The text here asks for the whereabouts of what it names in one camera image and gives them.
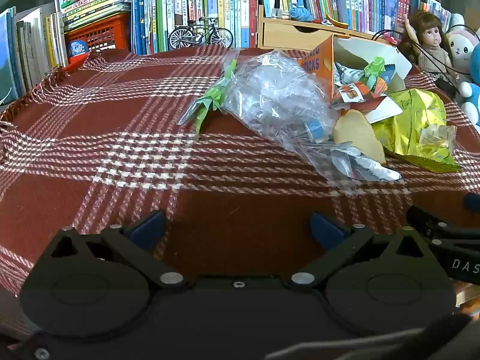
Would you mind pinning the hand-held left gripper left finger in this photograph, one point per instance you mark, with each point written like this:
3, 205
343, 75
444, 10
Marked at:
146, 230

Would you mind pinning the brown-haired doll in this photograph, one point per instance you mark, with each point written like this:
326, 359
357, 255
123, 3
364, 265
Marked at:
431, 37

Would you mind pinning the white pink plush bunny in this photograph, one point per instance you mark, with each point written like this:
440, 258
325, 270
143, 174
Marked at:
463, 48

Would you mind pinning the orange burger print wrapper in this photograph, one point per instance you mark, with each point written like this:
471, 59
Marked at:
354, 93

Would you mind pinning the blue round tin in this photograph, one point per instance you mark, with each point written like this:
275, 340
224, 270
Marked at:
77, 48

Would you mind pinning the long green plastic wrapper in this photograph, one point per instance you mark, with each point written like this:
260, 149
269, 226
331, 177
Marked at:
210, 99

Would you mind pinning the red plastic tray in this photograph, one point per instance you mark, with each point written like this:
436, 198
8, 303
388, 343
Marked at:
75, 63

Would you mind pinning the small glass bottle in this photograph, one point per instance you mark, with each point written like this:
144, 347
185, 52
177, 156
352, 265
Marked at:
276, 10

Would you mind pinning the row of upright books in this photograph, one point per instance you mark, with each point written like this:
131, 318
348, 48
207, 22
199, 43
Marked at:
232, 0

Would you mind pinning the yellow green snack bag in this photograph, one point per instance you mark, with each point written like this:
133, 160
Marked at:
408, 127

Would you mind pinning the orange curved wooden piece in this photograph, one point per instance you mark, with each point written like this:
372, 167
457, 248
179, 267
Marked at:
335, 22

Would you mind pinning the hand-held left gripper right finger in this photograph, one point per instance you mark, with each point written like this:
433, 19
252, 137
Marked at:
326, 230

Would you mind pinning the black white patterned wrapper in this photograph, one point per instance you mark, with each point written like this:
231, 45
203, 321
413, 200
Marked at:
347, 72

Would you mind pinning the orange snack box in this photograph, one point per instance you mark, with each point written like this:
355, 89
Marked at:
318, 63

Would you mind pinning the red white plaid blanket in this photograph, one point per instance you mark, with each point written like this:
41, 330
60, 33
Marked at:
112, 127

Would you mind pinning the white paper card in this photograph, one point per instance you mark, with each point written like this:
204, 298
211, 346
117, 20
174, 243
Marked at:
382, 112

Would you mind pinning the crumpled clear wrapper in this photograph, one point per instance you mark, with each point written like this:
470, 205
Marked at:
437, 137

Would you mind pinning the wooden drawer organizer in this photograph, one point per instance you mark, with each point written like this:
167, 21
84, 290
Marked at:
285, 33

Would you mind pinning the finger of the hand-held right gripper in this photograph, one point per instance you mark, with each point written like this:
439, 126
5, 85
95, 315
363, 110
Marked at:
427, 223
473, 201

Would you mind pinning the silver foil wrapper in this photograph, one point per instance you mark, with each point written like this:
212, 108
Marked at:
371, 170

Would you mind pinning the small blue silver packet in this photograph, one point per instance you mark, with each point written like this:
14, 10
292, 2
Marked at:
315, 130

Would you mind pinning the row of thin leaning booklets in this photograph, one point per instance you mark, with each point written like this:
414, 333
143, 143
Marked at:
22, 52

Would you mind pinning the small pink trinket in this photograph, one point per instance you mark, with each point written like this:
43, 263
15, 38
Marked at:
390, 39

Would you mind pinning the miniature bicycle model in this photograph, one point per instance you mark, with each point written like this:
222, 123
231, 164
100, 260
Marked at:
198, 29

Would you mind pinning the blue cat plush toy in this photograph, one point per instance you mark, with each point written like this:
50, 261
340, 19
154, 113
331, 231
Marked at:
473, 101

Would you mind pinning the clear plastic bag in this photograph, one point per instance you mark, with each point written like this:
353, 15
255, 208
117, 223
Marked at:
270, 93

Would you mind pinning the blue orange wrapper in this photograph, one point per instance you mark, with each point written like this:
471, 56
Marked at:
384, 80

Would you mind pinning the red plastic crate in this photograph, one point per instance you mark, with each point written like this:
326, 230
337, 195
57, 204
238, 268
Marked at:
105, 32

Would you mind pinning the stack of flat picture books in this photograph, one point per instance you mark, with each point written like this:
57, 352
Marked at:
97, 3

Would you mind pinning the blue yarn ball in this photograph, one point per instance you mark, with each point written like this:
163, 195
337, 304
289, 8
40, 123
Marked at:
300, 13

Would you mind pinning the bread slice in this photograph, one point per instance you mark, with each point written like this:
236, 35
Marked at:
356, 131

